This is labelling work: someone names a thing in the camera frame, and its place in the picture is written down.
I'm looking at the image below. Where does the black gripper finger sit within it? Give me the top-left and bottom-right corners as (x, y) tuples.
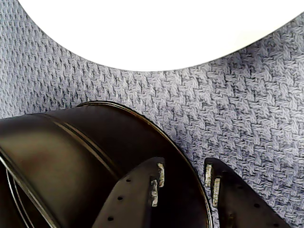
(204, 157), (292, 228)
(91, 156), (166, 228)

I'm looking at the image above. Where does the white round plate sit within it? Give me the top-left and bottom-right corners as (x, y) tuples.
(17, 0), (304, 72)

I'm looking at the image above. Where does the black round container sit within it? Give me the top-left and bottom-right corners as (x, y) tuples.
(0, 101), (213, 228)

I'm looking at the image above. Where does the blue woven mat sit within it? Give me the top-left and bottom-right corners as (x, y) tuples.
(0, 0), (304, 228)

